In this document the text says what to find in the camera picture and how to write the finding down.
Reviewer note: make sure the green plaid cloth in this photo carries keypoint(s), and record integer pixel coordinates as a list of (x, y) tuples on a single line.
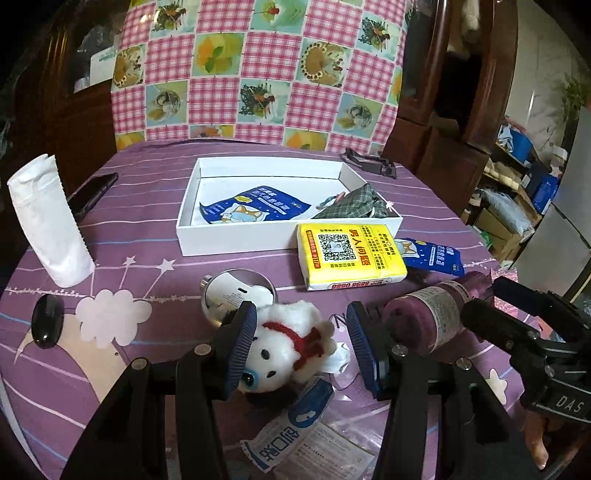
[(358, 203)]

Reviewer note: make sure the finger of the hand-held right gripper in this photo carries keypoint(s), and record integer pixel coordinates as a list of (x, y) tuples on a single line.
[(498, 325), (526, 293)]

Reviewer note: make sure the yellow tissue pack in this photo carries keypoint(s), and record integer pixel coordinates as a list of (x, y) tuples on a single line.
[(351, 256)]

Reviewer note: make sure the person's right hand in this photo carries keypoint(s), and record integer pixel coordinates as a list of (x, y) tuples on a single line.
[(538, 438)]

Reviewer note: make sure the round metal tin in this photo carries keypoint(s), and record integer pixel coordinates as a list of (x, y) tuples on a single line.
[(231, 288)]

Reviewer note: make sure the blue sachet packet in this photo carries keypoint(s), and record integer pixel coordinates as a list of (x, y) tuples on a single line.
[(431, 256), (251, 205)]

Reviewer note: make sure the clear plastic mask packet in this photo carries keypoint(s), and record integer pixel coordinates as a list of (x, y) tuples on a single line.
[(288, 431)]

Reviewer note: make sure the silver refrigerator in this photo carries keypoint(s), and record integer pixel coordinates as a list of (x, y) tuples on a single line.
[(561, 217)]

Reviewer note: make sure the white plush dog toy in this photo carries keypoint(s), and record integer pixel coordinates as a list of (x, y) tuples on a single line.
[(286, 344)]

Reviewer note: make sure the white cardboard box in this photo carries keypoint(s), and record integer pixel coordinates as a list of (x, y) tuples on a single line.
[(258, 235)]

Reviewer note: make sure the green potted plant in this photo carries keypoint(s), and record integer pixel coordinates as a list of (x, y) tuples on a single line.
[(577, 99)]

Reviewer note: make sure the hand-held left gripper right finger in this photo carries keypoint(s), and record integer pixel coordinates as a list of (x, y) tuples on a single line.
[(362, 350)]

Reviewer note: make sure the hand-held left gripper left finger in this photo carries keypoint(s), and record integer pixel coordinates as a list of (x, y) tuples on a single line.
[(241, 350)]

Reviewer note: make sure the black smartphone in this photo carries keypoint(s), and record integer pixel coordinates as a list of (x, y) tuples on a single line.
[(92, 194)]

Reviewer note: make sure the dark wooden cabinet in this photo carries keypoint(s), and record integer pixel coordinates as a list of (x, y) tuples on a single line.
[(60, 92)]

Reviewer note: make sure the pink checked printed cloth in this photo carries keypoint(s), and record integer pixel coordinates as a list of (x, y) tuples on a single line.
[(258, 69)]

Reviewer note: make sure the black plastic holder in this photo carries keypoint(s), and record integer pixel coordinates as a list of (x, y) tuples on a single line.
[(369, 162)]

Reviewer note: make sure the blue storage boxes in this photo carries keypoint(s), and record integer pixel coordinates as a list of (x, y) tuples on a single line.
[(535, 161)]

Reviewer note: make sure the purple printed tablecloth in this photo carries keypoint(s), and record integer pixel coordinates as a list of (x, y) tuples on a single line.
[(138, 258)]

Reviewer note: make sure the black oval mouse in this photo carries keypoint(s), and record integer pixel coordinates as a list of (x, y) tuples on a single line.
[(47, 321)]

